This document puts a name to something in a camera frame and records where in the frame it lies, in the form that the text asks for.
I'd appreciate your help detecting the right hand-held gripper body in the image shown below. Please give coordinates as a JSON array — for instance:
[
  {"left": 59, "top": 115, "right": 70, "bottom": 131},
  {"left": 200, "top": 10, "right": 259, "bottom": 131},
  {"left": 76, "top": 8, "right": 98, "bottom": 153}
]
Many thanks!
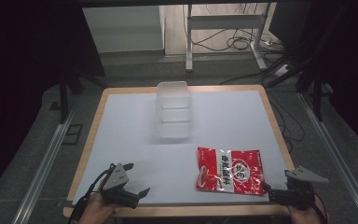
[{"left": 268, "top": 165, "right": 330, "bottom": 210}]

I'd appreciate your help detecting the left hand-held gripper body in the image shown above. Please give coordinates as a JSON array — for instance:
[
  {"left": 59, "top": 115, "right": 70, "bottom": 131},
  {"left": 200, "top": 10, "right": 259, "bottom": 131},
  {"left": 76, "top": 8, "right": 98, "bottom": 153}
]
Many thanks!
[{"left": 100, "top": 162, "right": 140, "bottom": 210}]

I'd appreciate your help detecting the red snack packet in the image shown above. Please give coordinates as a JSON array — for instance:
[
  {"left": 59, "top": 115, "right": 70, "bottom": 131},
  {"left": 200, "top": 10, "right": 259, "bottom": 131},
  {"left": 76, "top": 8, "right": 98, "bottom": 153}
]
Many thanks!
[{"left": 195, "top": 147, "right": 268, "bottom": 196}]

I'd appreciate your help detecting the person's right hand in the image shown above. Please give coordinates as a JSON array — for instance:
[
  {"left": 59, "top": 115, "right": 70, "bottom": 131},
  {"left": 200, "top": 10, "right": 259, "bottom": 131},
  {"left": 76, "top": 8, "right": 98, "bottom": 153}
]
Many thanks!
[{"left": 287, "top": 195, "right": 329, "bottom": 224}]

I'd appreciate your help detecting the person's left hand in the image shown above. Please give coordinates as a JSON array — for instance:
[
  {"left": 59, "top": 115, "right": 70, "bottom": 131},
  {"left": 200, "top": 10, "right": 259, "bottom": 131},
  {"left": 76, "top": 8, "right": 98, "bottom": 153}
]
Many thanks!
[{"left": 77, "top": 191, "right": 119, "bottom": 224}]

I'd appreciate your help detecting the black floor plate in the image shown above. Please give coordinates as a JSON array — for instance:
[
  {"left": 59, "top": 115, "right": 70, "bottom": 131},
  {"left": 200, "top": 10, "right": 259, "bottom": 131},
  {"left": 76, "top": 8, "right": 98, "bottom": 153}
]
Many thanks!
[{"left": 62, "top": 123, "right": 84, "bottom": 146}]

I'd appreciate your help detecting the clear plastic container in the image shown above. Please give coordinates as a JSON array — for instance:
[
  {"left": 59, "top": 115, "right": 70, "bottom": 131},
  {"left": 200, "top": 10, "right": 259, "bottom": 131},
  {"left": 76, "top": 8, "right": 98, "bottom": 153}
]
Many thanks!
[{"left": 155, "top": 80, "right": 194, "bottom": 140}]

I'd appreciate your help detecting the black metal stand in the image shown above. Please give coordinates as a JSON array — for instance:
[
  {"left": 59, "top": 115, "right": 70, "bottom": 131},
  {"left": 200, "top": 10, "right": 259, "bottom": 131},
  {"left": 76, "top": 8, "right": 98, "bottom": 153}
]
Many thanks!
[
  {"left": 296, "top": 70, "right": 324, "bottom": 123},
  {"left": 59, "top": 70, "right": 85, "bottom": 125}
]

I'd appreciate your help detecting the white power strip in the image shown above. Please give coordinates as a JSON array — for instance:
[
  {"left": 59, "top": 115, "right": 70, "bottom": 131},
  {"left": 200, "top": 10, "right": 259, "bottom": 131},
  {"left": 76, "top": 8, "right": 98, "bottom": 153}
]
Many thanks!
[{"left": 273, "top": 63, "right": 294, "bottom": 77}]

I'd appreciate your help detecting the dark curtain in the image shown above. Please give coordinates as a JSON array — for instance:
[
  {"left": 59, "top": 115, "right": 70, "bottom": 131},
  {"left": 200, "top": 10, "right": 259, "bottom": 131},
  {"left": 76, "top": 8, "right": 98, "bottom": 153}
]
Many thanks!
[
  {"left": 0, "top": 0, "right": 106, "bottom": 203},
  {"left": 269, "top": 0, "right": 358, "bottom": 158}
]

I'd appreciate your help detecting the white cabinet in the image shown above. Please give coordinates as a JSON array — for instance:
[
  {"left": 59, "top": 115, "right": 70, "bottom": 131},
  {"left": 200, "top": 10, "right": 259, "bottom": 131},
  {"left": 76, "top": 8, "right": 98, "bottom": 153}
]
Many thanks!
[{"left": 82, "top": 5, "right": 166, "bottom": 54}]

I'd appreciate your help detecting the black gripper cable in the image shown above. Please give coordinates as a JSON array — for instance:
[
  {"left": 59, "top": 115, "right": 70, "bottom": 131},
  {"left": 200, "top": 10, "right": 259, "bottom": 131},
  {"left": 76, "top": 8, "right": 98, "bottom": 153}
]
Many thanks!
[
  {"left": 312, "top": 191, "right": 329, "bottom": 224},
  {"left": 68, "top": 167, "right": 113, "bottom": 224}
]

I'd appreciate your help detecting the aluminium rail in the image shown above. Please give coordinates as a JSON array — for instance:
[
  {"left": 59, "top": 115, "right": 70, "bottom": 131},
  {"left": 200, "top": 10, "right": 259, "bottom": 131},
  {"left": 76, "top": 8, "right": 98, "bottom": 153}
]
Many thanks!
[
  {"left": 297, "top": 92, "right": 358, "bottom": 224},
  {"left": 12, "top": 108, "right": 76, "bottom": 224}
]

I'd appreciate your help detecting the thin black floor cable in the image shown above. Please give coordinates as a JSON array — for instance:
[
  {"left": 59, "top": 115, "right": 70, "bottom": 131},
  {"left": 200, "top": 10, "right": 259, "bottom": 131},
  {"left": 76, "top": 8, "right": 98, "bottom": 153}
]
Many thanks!
[{"left": 268, "top": 91, "right": 306, "bottom": 154}]

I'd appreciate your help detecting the white metal desk frame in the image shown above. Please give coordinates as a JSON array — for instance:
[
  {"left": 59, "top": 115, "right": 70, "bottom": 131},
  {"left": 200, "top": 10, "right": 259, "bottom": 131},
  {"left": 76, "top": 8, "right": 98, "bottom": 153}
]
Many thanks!
[{"left": 185, "top": 3, "right": 273, "bottom": 73}]

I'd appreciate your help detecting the tangle of black floor cables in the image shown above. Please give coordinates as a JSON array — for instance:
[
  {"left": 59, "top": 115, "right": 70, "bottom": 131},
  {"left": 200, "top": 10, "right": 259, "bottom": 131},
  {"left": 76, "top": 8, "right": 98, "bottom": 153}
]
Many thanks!
[{"left": 189, "top": 27, "right": 285, "bottom": 54}]

